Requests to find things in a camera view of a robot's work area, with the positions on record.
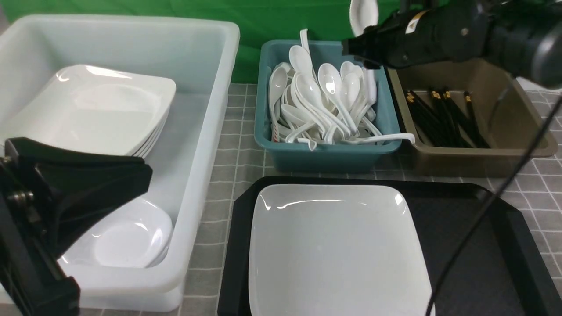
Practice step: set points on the top white square plate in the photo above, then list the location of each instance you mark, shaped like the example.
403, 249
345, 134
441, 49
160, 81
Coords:
96, 110

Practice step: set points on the white spoon top back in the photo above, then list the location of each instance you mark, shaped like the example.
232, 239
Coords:
301, 61

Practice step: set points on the small white bowl in bin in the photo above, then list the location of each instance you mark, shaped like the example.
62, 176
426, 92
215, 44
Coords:
134, 236

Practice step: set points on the large white rice plate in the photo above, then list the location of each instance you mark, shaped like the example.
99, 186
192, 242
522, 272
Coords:
335, 250

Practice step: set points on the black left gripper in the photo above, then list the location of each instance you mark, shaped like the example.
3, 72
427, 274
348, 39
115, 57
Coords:
50, 197

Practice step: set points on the grey checked tablecloth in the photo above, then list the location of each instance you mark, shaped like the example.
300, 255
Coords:
239, 162

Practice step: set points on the white spoon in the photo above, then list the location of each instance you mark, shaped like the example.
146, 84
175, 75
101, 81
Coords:
362, 14
277, 85
331, 84
301, 61

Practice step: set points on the white spoon hanging over edge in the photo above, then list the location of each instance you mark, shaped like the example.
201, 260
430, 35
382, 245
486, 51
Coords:
380, 139

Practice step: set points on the black chopsticks in brown bin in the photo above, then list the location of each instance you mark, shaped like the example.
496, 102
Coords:
442, 122

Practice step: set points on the stacked white plate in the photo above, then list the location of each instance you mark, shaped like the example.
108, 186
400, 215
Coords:
151, 147
153, 138

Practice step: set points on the green cloth backdrop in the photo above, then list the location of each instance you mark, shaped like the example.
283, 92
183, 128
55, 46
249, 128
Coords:
259, 20

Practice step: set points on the brown plastic bin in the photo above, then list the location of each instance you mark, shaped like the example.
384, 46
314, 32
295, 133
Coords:
506, 117

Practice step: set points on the large translucent white bin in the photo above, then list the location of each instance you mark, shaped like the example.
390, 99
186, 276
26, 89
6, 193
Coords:
199, 55

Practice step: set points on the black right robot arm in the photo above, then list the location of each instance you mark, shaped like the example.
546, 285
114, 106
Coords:
521, 37

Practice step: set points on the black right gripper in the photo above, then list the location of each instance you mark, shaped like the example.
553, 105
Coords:
458, 31

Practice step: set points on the teal plastic bin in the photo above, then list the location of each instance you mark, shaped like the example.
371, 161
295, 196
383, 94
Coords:
330, 159

